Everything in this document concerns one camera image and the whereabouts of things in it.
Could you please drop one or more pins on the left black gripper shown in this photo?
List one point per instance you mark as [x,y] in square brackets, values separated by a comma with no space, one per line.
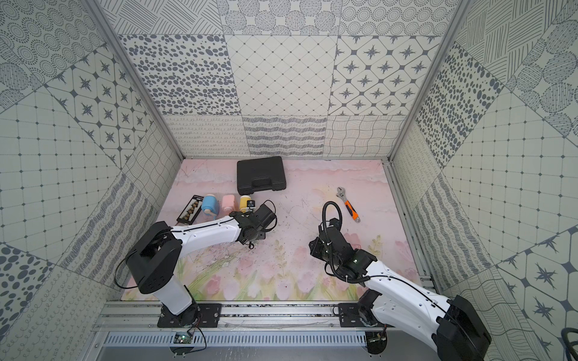
[255,232]

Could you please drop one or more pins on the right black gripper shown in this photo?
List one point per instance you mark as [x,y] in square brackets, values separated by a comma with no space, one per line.
[315,250]

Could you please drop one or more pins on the yellow pencil sharpener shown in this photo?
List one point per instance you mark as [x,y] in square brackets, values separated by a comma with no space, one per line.
[244,203]

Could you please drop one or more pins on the pink pencil sharpener front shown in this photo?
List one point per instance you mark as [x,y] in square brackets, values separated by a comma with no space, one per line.
[228,204]

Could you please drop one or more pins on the blue pencil sharpener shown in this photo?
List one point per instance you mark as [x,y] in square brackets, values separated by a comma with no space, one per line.
[210,206]

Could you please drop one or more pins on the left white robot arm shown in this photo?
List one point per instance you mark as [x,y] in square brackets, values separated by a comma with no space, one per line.
[153,260]

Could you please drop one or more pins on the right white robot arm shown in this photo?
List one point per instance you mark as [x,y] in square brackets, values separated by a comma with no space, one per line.
[451,327]

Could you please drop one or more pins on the black plastic tool case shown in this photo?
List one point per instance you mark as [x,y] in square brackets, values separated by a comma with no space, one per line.
[255,175]

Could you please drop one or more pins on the black charging board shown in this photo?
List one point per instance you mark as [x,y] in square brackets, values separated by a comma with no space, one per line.
[191,211]

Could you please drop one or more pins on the orange handled adjustable wrench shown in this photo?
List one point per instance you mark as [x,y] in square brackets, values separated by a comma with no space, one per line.
[341,193]

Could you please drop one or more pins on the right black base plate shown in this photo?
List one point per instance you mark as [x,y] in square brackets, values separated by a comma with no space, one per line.
[351,315]

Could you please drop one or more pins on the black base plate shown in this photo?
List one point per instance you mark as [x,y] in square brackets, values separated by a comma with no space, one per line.
[351,315]
[205,315]

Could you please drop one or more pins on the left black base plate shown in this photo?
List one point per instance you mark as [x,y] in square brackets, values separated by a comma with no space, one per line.
[205,315]

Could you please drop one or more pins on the aluminium mounting rail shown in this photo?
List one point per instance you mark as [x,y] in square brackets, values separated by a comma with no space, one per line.
[242,324]

